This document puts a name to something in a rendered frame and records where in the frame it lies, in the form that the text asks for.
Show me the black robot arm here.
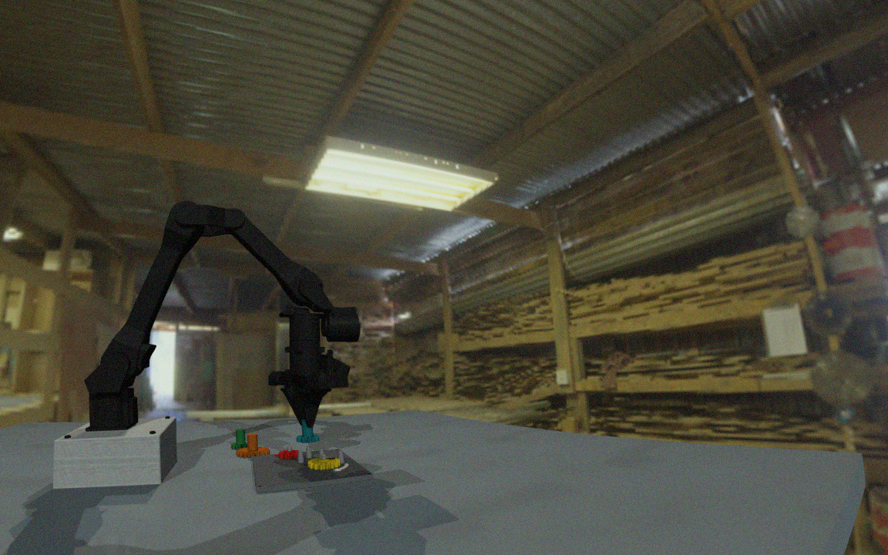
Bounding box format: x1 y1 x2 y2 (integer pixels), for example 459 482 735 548
84 201 361 432

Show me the yellow gear with black stripe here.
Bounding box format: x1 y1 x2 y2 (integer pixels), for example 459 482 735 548
308 456 340 470

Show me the teal gear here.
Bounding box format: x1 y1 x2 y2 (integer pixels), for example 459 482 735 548
296 419 320 443

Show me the green gear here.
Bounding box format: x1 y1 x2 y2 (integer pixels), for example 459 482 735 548
231 429 247 449

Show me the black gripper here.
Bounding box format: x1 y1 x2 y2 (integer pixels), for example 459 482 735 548
268 340 348 428

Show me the orange gear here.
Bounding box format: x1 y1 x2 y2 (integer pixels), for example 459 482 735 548
236 433 270 458

